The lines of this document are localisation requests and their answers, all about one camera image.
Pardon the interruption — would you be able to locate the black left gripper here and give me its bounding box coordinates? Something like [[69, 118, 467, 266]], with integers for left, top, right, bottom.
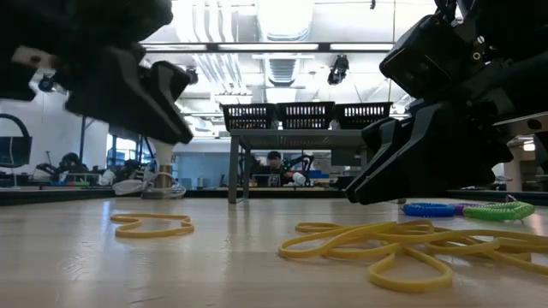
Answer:
[[0, 42, 194, 145]]

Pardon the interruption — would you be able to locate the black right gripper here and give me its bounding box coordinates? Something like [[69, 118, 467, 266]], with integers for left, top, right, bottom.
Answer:
[[354, 55, 548, 206]]

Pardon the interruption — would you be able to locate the black slotted plastic basket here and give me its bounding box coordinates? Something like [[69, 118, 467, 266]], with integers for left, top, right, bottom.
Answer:
[[219, 103, 277, 132], [276, 101, 337, 131], [333, 101, 393, 131]]

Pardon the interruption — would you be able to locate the blue spiral wrist coil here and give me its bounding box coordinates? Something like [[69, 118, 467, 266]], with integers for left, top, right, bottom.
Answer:
[[402, 202, 457, 219]]

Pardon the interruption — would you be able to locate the green spiral wrist coil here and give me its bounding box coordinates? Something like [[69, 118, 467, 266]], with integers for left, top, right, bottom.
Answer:
[[462, 200, 536, 222]]

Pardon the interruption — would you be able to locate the yellow rubber band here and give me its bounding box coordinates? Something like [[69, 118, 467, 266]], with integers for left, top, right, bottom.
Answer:
[[294, 219, 434, 235], [109, 212, 196, 240], [277, 230, 406, 261], [384, 226, 548, 277], [368, 244, 454, 295]]

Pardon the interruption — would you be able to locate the person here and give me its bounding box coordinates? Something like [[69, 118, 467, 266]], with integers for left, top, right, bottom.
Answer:
[[59, 151, 83, 173], [122, 158, 143, 183], [256, 150, 301, 187]]

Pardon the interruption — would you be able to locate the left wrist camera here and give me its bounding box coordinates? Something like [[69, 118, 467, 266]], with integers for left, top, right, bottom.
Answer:
[[147, 59, 193, 104]]

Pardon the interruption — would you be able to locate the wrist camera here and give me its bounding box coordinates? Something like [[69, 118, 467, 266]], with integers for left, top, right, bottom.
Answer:
[[147, 59, 193, 104], [379, 11, 487, 101]]

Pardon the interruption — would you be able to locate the white lamp cord bundle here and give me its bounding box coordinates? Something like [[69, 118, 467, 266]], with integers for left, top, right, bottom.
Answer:
[[111, 173, 188, 200]]

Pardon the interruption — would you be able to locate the black ceiling camera device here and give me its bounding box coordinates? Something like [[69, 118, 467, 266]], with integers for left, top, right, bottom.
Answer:
[[326, 54, 350, 86]]

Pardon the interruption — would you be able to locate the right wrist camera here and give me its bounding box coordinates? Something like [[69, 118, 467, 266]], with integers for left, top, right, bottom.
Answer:
[[379, 11, 487, 101]]

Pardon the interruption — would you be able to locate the black aluminium table frame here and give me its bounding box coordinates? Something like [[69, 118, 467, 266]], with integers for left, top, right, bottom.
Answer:
[[0, 187, 548, 207]]

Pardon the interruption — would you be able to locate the dark wall monitor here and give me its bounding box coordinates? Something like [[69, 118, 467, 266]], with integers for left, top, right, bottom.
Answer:
[[0, 135, 33, 169]]

